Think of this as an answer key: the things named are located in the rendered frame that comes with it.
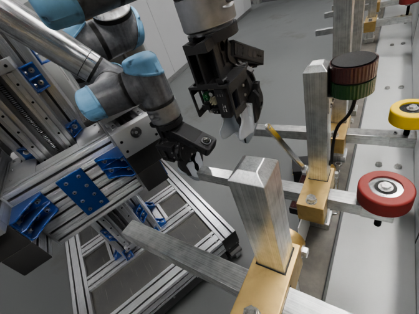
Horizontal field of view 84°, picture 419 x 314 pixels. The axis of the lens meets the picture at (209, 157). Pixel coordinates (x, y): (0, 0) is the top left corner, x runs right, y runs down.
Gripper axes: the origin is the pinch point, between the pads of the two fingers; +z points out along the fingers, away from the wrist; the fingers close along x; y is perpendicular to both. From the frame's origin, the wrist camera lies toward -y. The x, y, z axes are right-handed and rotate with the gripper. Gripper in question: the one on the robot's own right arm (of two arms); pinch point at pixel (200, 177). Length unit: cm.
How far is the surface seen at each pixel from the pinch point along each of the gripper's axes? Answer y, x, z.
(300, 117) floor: 18, -156, 82
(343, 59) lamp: -34.7, -4.2, -28.7
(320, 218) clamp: -33.2, 4.8, -1.5
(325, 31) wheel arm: -9, -124, 2
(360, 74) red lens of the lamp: -37.2, -1.4, -27.5
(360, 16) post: -32, -53, -21
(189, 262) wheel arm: -20.3, 25.8, -13.4
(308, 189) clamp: -30.1, 0.5, -4.4
